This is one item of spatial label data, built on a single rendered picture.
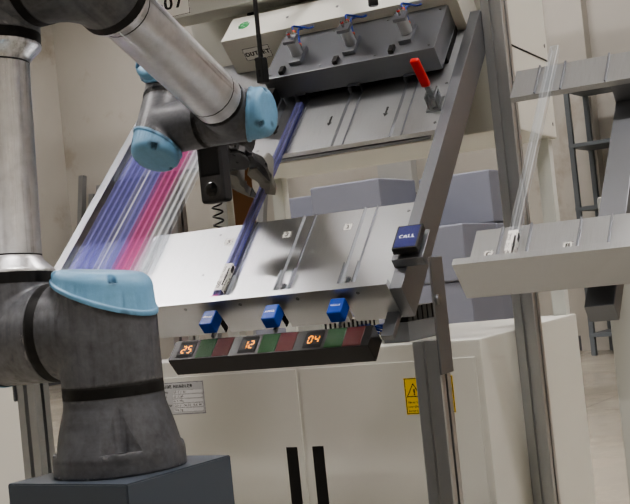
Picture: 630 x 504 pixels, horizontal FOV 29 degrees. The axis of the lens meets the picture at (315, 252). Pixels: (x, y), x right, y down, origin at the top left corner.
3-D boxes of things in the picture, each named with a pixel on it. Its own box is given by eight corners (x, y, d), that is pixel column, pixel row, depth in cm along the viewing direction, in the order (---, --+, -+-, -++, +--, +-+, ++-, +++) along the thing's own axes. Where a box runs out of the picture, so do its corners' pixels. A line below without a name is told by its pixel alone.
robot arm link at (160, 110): (183, 137, 171) (197, 77, 176) (117, 148, 175) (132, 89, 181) (209, 169, 177) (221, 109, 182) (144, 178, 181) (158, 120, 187)
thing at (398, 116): (448, 150, 203) (438, 127, 200) (127, 199, 233) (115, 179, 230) (479, 37, 225) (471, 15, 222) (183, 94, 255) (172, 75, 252)
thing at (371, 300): (402, 318, 178) (386, 284, 174) (49, 348, 207) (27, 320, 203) (404, 311, 179) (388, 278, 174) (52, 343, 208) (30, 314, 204)
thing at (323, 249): (398, 299, 177) (391, 284, 175) (44, 333, 206) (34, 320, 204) (423, 212, 190) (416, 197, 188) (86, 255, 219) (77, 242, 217)
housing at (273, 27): (478, 55, 223) (454, -9, 215) (249, 98, 245) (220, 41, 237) (484, 30, 229) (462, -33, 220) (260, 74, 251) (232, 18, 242)
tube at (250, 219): (220, 303, 188) (217, 298, 188) (212, 304, 189) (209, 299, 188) (304, 106, 223) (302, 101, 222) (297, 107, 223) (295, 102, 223)
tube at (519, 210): (511, 277, 158) (509, 271, 157) (501, 278, 159) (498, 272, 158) (560, 50, 192) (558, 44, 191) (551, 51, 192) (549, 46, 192)
